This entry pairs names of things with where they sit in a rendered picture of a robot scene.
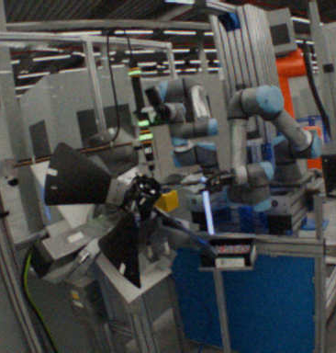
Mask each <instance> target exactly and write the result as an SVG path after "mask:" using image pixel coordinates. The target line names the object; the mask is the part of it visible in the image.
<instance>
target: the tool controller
mask: <svg viewBox="0 0 336 353"><path fill-rule="evenodd" d="M323 146H324V147H323V148H322V150H321V154H320V160H321V165H322V175H323V180H324V185H325V194H326V198H336V143H324V145H323Z"/></svg>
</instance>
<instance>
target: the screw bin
mask: <svg viewBox="0 0 336 353"><path fill-rule="evenodd" d="M255 239H256V237H245V238H222V239H214V240H208V241H207V242H208V243H209V244H210V245H212V246H213V247H216V246H218V247H222V246H224V245H225V246H229V245H232V246H234V245H250V246H251V247H250V250H249V252H248V253H226V254H217V258H216V260H215V261H212V260H210V259H209V257H208V256H207V254H206V253H205V252H204V250H201V251H200V253H199V254H198V256H200V259H201V265H202V268H222V267H250V266H251V265H252V261H253V259H254V255H255V252H256V250H255Z"/></svg>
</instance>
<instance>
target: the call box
mask: <svg viewBox="0 0 336 353"><path fill-rule="evenodd" d="M154 206H156V207H158V208H159V209H161V211H163V212H169V211H172V210H174V209H175V208H177V207H179V204H178V199H177V194H176V190H171V191H170V192H168V193H162V195H161V199H159V200H158V202H157V203H156V204H155V205H154ZM154 206H153V207H154Z"/></svg>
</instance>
